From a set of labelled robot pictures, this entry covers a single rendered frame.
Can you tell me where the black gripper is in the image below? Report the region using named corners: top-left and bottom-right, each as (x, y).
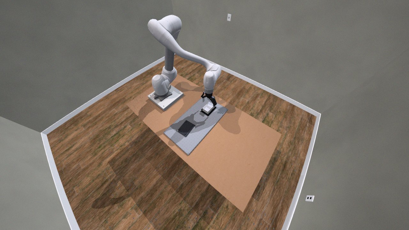
top-left (201, 92), bottom-right (217, 109)

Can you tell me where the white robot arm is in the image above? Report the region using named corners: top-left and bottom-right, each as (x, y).
top-left (148, 15), bottom-right (221, 101)

